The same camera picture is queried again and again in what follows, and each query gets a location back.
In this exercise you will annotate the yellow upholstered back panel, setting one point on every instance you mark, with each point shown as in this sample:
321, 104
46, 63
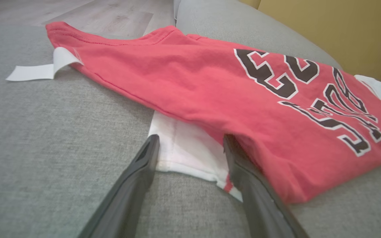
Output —
342, 33

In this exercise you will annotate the grey fabric sofa cushion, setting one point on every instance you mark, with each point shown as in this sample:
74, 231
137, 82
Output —
243, 26

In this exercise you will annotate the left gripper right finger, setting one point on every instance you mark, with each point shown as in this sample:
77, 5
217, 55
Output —
260, 201

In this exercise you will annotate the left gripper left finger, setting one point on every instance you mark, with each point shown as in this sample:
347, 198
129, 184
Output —
124, 195

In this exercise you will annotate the red Bulls jersey white sleeves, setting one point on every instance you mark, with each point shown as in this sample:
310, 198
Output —
193, 82

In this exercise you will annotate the grey fabric sofa seat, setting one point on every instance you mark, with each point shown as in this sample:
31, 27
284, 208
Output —
45, 148

